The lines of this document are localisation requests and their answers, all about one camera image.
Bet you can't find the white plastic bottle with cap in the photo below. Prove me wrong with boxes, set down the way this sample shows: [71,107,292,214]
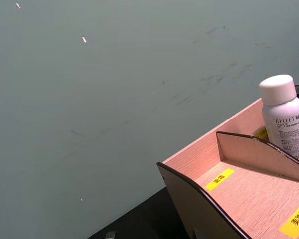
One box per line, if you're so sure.
[258,74,299,158]

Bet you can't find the yellow label sticker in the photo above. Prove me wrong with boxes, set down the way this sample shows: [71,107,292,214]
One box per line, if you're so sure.
[279,198,299,239]
[253,126,269,140]
[204,168,235,191]

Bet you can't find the light wooden compartment organizer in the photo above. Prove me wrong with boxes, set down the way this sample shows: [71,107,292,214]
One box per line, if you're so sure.
[156,96,299,239]

